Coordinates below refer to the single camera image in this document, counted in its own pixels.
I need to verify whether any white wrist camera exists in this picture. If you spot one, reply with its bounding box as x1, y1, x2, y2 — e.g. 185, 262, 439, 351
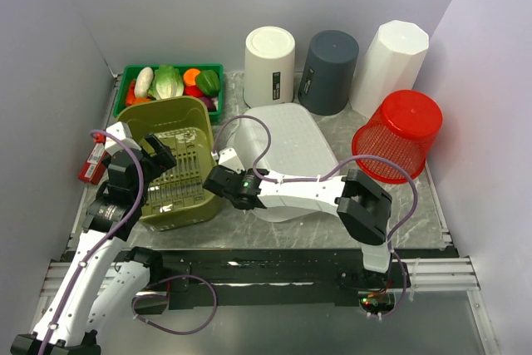
104, 122, 140, 155
211, 147, 244, 173

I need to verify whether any olive green rectangular basket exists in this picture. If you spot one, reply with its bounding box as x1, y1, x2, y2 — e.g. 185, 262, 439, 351
117, 96, 222, 232

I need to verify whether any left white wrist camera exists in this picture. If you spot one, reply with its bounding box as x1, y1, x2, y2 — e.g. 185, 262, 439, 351
104, 122, 140, 155

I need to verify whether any green plastic tray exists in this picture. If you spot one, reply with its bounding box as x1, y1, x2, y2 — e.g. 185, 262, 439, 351
112, 63, 225, 126

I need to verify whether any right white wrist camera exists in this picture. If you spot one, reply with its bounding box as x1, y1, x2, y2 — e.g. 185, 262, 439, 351
211, 147, 244, 173

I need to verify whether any dark grey round bucket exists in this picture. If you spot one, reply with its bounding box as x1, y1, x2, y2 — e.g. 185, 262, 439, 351
298, 30, 359, 116

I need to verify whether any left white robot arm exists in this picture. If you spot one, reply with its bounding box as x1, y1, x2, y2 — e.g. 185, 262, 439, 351
10, 123, 176, 354

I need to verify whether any red toy chili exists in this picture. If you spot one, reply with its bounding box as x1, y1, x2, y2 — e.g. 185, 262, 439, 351
125, 79, 136, 107

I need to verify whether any white toy radish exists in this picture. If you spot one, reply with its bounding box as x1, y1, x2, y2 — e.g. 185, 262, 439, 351
134, 67, 154, 98

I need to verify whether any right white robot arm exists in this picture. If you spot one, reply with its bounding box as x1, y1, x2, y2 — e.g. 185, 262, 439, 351
203, 165, 392, 288

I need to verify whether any red toy tomato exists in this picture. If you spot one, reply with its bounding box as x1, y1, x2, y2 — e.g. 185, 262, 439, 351
184, 86, 204, 98

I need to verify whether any toy napa cabbage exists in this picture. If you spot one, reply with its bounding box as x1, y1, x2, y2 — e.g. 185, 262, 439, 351
149, 65, 185, 100

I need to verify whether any white round bucket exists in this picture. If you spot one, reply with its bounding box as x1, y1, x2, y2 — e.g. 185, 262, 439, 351
243, 26, 295, 108

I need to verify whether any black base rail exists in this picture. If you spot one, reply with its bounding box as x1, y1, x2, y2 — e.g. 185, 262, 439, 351
147, 246, 480, 310

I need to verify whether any red rectangular box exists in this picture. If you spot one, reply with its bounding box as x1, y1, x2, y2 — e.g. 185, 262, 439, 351
77, 143, 106, 185

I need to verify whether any red mesh basket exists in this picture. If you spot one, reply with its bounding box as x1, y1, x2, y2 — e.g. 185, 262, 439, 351
352, 90, 443, 179

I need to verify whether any orange toy pumpkin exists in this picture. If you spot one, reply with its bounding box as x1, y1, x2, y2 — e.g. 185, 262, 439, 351
131, 97, 153, 106

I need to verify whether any white perforated rectangular basket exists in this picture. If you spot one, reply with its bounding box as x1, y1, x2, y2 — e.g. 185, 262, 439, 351
230, 102, 340, 224

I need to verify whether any large white faceted container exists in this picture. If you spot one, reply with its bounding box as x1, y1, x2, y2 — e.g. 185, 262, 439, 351
349, 20, 429, 118

